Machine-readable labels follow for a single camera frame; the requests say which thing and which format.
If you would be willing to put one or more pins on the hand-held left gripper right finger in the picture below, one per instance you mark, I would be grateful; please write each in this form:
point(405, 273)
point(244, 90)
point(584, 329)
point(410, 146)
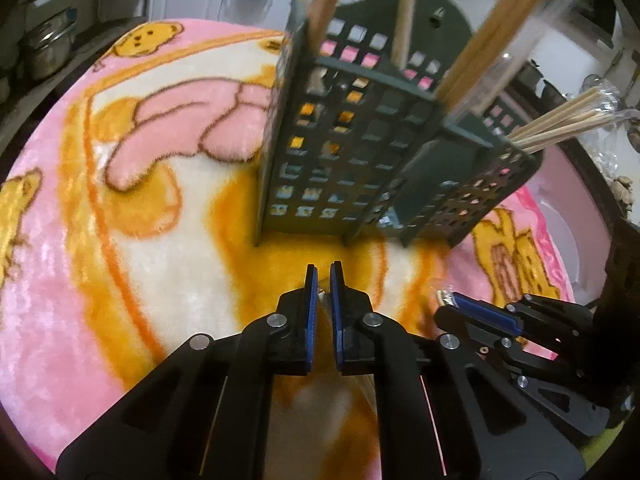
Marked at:
point(336, 330)

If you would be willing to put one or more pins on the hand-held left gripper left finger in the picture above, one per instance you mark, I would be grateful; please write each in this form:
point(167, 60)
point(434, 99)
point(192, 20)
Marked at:
point(311, 330)

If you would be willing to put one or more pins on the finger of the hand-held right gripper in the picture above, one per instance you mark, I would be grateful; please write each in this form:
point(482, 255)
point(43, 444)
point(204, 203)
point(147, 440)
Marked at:
point(475, 332)
point(487, 312)

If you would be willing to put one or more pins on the green plastic utensil basket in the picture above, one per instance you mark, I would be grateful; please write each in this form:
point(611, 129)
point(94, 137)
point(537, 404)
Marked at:
point(420, 175)

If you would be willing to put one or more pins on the beige lumpy food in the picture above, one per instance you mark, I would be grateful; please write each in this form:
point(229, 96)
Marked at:
point(622, 190)

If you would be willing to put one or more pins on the clear plastic bag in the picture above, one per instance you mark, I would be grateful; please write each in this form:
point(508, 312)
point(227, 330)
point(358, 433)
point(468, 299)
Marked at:
point(605, 155)

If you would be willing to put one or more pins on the pink printed blanket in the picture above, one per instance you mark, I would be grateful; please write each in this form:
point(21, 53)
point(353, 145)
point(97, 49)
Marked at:
point(75, 285)

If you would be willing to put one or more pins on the stacked stainless steel pots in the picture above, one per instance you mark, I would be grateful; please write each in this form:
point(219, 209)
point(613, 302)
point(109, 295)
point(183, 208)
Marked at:
point(50, 45)

